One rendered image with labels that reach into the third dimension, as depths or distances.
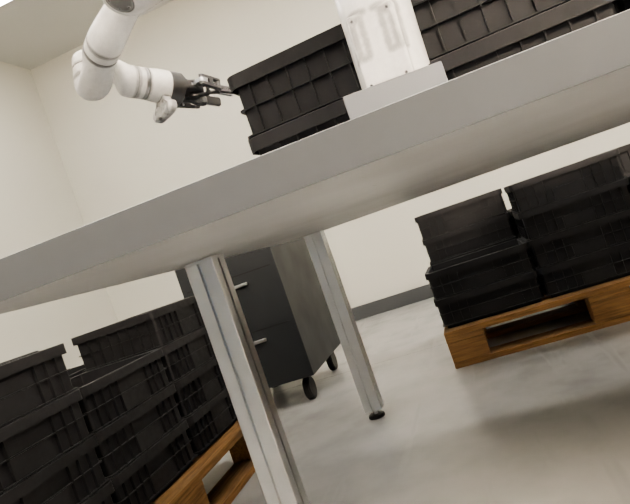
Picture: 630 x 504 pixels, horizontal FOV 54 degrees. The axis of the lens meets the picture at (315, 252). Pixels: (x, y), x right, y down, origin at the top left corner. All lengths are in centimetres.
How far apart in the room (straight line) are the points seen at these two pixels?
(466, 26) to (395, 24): 23
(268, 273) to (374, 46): 189
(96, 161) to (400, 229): 252
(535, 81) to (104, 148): 494
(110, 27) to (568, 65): 93
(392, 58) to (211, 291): 60
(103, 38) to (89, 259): 73
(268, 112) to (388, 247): 355
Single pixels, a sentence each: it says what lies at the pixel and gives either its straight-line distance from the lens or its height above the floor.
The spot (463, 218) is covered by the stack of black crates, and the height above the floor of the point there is 52.
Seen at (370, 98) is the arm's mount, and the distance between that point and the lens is 77.
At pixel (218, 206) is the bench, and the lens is 56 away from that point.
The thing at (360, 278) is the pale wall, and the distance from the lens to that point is 461.
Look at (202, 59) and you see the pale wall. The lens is 504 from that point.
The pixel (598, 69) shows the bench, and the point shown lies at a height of 67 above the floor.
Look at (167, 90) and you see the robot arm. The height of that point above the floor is 105.
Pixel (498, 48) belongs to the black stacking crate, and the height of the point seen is 80.
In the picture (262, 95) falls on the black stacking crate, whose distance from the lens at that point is 107.
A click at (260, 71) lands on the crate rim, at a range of 107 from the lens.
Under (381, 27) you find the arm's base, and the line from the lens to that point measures 80.
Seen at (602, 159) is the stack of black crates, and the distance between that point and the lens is 247.
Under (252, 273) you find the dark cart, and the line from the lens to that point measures 263.
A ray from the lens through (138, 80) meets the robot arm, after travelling 143.
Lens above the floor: 61
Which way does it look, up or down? level
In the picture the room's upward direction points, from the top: 19 degrees counter-clockwise
